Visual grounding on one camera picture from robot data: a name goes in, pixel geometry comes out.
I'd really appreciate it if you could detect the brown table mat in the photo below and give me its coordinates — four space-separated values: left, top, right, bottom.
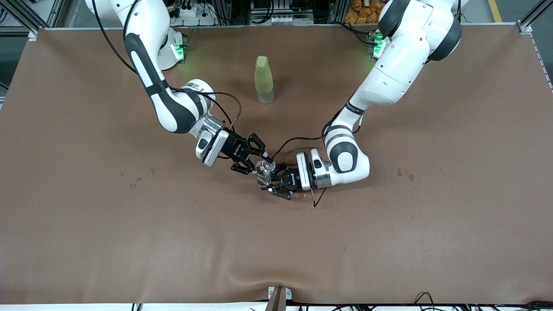
0 24 553 305

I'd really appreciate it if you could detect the yellow-green capped bottle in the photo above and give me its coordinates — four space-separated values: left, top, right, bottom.
254 55 275 105

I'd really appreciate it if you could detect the metal table edge clamp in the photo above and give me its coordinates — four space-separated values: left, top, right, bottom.
266 286 292 311

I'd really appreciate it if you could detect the black equipment box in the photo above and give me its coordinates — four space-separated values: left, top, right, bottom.
250 0 315 20

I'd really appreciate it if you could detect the white power strip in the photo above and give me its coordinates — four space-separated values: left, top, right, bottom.
173 4 204 19

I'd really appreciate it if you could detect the orange packets pile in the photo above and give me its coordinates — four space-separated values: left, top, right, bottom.
344 0 389 24

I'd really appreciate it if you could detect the aluminium frame post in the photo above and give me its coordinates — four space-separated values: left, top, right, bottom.
517 0 553 34
0 0 65 40

